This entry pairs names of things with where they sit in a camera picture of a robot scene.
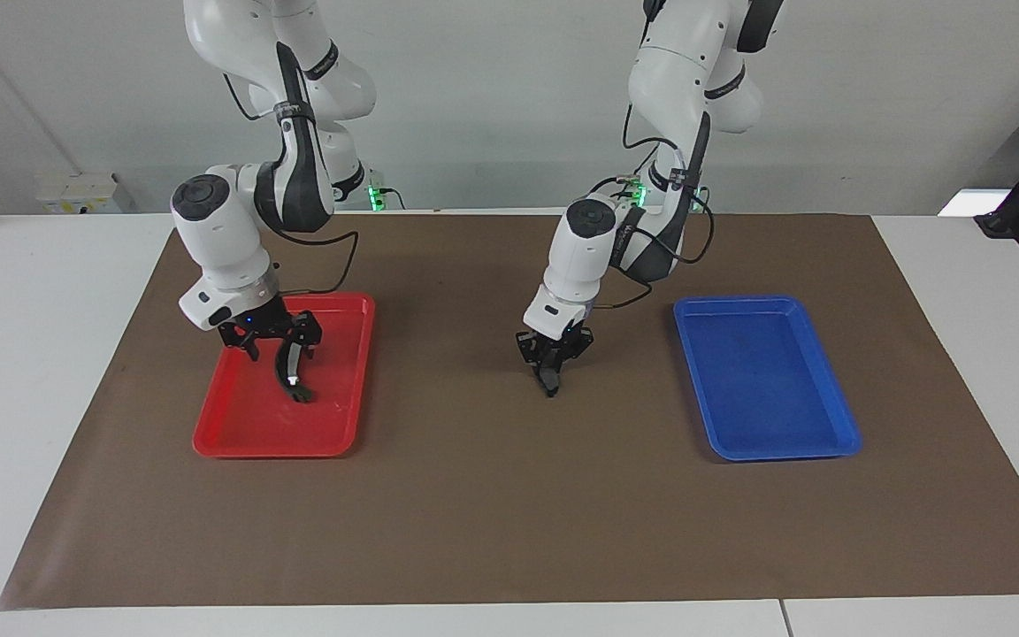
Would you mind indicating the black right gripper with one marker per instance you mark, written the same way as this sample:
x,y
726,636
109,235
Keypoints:
x,y
266,323

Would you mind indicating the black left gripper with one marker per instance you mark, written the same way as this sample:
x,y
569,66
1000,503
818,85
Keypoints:
x,y
554,341

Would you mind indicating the grey brake pad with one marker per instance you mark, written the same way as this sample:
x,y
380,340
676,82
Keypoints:
x,y
550,385

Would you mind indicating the curved metal brake shoe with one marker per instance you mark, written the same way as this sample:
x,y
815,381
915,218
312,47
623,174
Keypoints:
x,y
282,372

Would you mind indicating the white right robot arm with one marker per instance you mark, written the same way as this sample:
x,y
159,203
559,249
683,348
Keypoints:
x,y
218,239

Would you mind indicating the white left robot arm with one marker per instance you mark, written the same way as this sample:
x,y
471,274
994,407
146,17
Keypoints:
x,y
576,257

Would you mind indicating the red plastic tray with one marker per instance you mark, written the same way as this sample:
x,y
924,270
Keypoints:
x,y
253,425

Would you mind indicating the brown table mat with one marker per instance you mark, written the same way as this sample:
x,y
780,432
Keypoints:
x,y
509,513

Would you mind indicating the blue plastic tray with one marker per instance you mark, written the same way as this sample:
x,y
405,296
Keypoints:
x,y
766,380

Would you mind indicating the white flat panel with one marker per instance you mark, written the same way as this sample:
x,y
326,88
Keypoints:
x,y
974,202

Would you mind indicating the white wall socket box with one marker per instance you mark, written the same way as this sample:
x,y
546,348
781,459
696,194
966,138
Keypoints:
x,y
76,193

